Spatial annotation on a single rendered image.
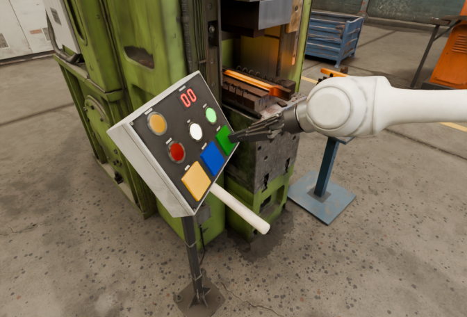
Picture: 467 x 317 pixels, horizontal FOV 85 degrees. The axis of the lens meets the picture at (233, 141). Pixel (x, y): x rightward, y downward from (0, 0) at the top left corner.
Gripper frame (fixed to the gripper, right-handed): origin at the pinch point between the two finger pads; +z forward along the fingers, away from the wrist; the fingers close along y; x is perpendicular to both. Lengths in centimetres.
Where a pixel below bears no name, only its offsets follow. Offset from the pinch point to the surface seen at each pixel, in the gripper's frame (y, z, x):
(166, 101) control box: -13.2, 5.4, 20.8
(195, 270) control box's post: -11, 50, -53
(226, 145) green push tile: -2.0, 4.7, -0.9
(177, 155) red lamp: -20.7, 5.1, 8.9
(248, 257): 22, 52, -89
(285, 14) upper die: 50, -15, 23
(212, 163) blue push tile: -11.6, 4.7, -0.6
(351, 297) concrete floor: 20, 1, -119
